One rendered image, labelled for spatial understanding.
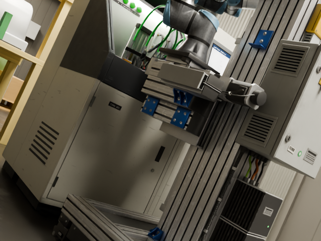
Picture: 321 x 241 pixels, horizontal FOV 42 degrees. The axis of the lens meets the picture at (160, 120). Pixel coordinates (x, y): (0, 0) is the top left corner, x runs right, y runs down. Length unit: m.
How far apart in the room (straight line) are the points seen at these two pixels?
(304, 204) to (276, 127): 2.28
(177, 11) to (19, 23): 3.63
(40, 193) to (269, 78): 1.33
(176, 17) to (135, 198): 1.16
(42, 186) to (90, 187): 0.27
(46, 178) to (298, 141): 1.32
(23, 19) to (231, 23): 2.50
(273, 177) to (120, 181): 1.91
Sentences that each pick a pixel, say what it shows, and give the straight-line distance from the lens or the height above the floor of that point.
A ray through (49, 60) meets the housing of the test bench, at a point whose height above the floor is 0.81.
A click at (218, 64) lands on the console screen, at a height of 1.30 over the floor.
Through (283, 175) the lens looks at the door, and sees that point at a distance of 3.99.
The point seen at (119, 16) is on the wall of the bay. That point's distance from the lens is 2.90.
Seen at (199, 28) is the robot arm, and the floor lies 1.18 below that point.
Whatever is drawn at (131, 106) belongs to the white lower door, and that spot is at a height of 0.73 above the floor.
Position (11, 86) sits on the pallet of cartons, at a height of 0.36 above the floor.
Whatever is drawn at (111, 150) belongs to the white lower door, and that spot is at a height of 0.46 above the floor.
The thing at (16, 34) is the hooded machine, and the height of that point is 1.01.
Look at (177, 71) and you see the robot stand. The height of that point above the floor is 0.92.
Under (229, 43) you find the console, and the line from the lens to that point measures 3.22.
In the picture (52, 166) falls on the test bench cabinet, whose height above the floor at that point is 0.26.
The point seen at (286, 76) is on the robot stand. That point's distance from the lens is 1.73.
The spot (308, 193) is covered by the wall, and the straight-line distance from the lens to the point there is 3.90.
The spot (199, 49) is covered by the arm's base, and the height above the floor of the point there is 1.09.
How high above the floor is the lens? 0.67
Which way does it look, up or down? 2 degrees up
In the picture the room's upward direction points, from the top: 25 degrees clockwise
